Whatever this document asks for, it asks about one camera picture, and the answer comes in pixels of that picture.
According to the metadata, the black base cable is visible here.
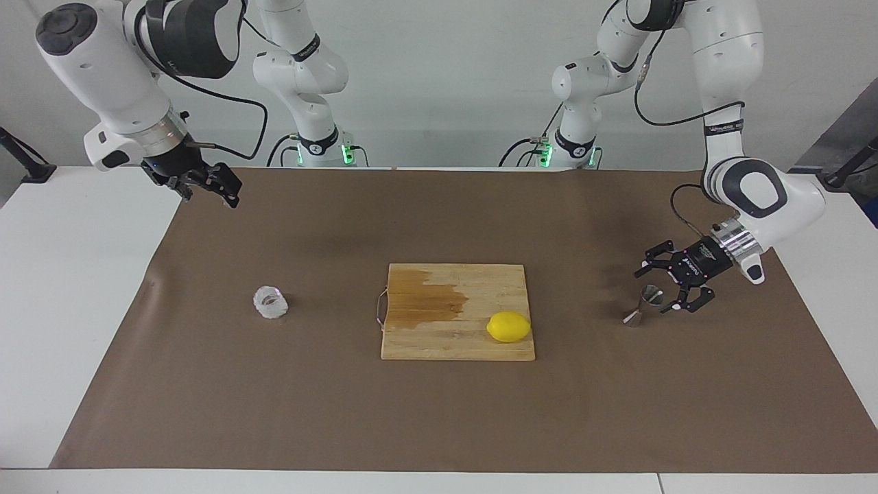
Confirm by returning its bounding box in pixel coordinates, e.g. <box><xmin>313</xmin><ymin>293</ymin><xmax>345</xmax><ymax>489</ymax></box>
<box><xmin>499</xmin><ymin>106</ymin><xmax>565</xmax><ymax>167</ymax></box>
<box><xmin>266</xmin><ymin>134</ymin><xmax>302</xmax><ymax>167</ymax></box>

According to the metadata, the black left base cable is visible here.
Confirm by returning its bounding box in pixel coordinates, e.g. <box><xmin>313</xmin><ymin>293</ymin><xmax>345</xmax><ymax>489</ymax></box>
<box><xmin>499</xmin><ymin>106</ymin><xmax>565</xmax><ymax>167</ymax></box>

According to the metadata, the brown paper table mat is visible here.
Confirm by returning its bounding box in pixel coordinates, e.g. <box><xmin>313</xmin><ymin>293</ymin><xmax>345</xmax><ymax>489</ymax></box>
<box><xmin>49</xmin><ymin>167</ymin><xmax>878</xmax><ymax>474</ymax></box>

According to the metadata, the clear faceted glass cup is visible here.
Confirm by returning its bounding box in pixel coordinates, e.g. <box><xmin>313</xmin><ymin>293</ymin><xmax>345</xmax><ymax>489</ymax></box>
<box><xmin>252</xmin><ymin>285</ymin><xmax>289</xmax><ymax>321</ymax></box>

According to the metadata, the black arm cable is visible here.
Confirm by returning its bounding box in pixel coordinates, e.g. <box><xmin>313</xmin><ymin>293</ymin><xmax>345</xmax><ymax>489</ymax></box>
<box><xmin>632</xmin><ymin>21</ymin><xmax>747</xmax><ymax>237</ymax></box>
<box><xmin>134</xmin><ymin>0</ymin><xmax>270</xmax><ymax>162</ymax></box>

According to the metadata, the yellow lemon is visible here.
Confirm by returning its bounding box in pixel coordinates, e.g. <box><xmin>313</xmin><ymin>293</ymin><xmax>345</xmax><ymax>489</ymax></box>
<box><xmin>486</xmin><ymin>311</ymin><xmax>532</xmax><ymax>344</ymax></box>

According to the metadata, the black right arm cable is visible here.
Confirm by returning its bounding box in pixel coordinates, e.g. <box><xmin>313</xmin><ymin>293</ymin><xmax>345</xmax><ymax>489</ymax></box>
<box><xmin>134</xmin><ymin>0</ymin><xmax>270</xmax><ymax>162</ymax></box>

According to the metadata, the black right base cable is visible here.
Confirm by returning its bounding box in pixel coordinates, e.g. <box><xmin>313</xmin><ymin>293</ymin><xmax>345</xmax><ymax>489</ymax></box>
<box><xmin>266</xmin><ymin>134</ymin><xmax>302</xmax><ymax>167</ymax></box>

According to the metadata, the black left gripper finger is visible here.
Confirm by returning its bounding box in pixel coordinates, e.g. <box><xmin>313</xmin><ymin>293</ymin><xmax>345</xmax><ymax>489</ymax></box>
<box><xmin>662</xmin><ymin>281</ymin><xmax>715</xmax><ymax>314</ymax></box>
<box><xmin>634</xmin><ymin>242</ymin><xmax>678</xmax><ymax>277</ymax></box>

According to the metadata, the black clamp stand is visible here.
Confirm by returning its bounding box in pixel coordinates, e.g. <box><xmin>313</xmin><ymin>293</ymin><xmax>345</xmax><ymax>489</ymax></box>
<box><xmin>0</xmin><ymin>127</ymin><xmax>57</xmax><ymax>184</ymax></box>
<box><xmin>823</xmin><ymin>136</ymin><xmax>878</xmax><ymax>191</ymax></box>

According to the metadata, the steel double jigger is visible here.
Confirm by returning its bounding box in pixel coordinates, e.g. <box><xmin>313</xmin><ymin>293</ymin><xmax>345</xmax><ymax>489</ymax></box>
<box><xmin>622</xmin><ymin>285</ymin><xmax>665</xmax><ymax>328</ymax></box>

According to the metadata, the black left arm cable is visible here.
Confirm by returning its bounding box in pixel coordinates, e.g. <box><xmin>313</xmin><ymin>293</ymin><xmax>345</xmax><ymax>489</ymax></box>
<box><xmin>632</xmin><ymin>21</ymin><xmax>747</xmax><ymax>237</ymax></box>

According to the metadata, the wooden cutting board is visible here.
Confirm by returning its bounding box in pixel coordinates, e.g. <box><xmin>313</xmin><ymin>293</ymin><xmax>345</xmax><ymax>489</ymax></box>
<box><xmin>376</xmin><ymin>263</ymin><xmax>536</xmax><ymax>362</ymax></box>

